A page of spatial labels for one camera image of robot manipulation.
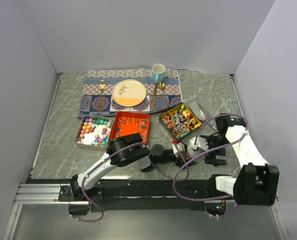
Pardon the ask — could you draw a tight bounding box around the gold spoon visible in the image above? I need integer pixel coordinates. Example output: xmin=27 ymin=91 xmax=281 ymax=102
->
xmin=158 ymin=82 xmax=168 ymax=108

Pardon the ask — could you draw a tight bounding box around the purple cable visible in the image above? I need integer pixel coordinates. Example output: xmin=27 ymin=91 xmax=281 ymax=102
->
xmin=79 ymin=142 xmax=191 ymax=223
xmin=172 ymin=114 xmax=249 ymax=219

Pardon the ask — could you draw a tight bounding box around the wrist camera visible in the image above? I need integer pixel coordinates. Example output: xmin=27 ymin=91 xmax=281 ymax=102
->
xmin=172 ymin=139 xmax=186 ymax=156
xmin=189 ymin=136 xmax=209 ymax=151

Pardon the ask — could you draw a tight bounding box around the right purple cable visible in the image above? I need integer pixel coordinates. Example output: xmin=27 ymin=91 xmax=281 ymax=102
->
xmin=172 ymin=114 xmax=249 ymax=219

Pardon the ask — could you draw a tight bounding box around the patterned blue placemat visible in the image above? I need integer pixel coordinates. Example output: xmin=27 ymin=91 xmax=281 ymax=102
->
xmin=77 ymin=68 xmax=183 ymax=119

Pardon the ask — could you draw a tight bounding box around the gold fork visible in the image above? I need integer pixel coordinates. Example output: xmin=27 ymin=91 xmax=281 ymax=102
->
xmin=97 ymin=79 xmax=106 ymax=109

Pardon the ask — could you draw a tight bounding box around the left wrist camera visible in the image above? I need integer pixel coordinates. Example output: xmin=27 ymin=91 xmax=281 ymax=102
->
xmin=172 ymin=139 xmax=186 ymax=156

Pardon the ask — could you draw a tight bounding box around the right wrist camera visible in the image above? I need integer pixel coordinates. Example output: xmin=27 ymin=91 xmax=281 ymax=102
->
xmin=189 ymin=136 xmax=209 ymax=151

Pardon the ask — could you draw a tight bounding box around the clear jar lid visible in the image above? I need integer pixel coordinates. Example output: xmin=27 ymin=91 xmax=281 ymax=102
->
xmin=187 ymin=145 xmax=203 ymax=159

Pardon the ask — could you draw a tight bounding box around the silver tin of star candies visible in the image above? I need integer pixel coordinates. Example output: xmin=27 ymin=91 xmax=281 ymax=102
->
xmin=73 ymin=115 xmax=114 ymax=152

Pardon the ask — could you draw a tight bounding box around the aluminium rail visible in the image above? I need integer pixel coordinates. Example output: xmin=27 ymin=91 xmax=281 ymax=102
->
xmin=14 ymin=181 xmax=279 ymax=204

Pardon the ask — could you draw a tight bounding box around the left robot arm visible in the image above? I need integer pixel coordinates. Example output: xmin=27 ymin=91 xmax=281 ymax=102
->
xmin=69 ymin=133 xmax=187 ymax=201

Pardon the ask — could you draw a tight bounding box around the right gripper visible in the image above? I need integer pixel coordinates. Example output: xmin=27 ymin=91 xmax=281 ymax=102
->
xmin=201 ymin=134 xmax=231 ymax=167

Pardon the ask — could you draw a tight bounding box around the gold tin of lollipops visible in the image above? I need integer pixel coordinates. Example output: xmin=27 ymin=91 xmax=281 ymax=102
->
xmin=159 ymin=103 xmax=202 ymax=140

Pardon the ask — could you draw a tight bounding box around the metal scoop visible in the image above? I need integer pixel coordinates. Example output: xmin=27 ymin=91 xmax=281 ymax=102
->
xmin=189 ymin=101 xmax=211 ymax=123

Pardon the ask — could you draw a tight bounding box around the blue mug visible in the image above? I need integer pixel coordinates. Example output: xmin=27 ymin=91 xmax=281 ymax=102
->
xmin=151 ymin=63 xmax=166 ymax=84

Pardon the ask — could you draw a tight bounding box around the orange tin of lollipops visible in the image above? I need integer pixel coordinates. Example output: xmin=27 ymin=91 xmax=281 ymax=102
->
xmin=109 ymin=111 xmax=151 ymax=144

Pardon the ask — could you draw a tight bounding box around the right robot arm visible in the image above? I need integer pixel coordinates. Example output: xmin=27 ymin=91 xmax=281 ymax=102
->
xmin=206 ymin=113 xmax=280 ymax=206

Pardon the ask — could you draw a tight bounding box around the cream and orange plate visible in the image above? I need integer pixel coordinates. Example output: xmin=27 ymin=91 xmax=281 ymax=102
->
xmin=111 ymin=79 xmax=147 ymax=107

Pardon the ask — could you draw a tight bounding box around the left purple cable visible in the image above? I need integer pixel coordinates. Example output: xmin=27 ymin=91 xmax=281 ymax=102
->
xmin=79 ymin=142 xmax=191 ymax=223

